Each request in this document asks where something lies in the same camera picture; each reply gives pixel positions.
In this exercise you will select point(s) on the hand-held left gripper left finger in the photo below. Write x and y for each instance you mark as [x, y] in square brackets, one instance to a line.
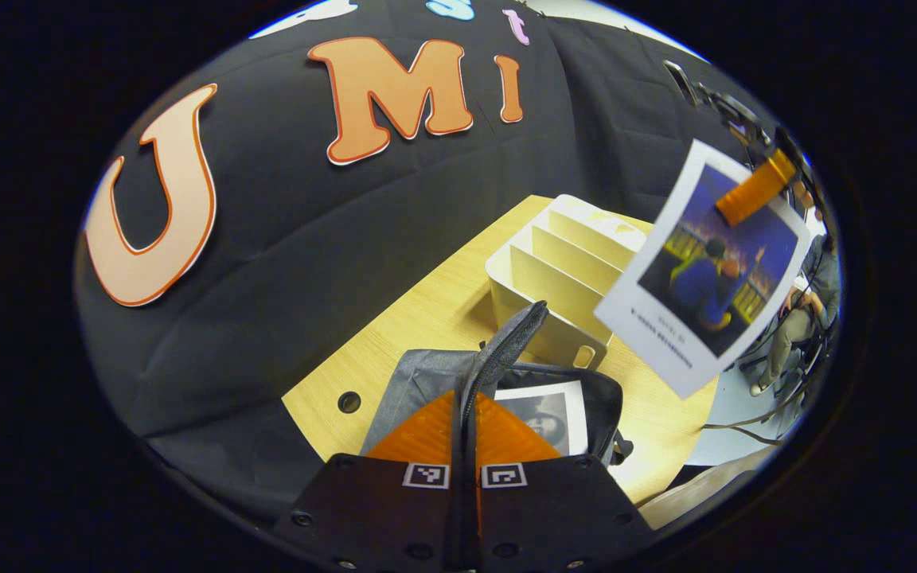
[379, 509]

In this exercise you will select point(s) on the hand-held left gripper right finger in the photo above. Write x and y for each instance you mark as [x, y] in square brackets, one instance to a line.
[554, 509]

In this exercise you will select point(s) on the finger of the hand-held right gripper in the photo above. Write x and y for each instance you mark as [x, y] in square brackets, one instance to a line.
[757, 187]

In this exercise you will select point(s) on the grey photo cover book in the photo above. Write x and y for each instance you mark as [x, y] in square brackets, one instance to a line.
[562, 414]

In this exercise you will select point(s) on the blue photo cover book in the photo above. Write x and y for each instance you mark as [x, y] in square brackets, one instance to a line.
[705, 278]

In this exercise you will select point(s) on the grey schoolbag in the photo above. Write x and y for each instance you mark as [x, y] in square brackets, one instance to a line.
[427, 382]

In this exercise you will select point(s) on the white bookshelf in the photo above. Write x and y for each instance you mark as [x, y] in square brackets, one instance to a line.
[538, 270]

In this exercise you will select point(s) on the black office chair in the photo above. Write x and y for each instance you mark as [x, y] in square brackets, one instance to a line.
[813, 350]

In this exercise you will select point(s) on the black backdrop cloth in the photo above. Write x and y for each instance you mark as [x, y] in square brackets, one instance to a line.
[307, 263]

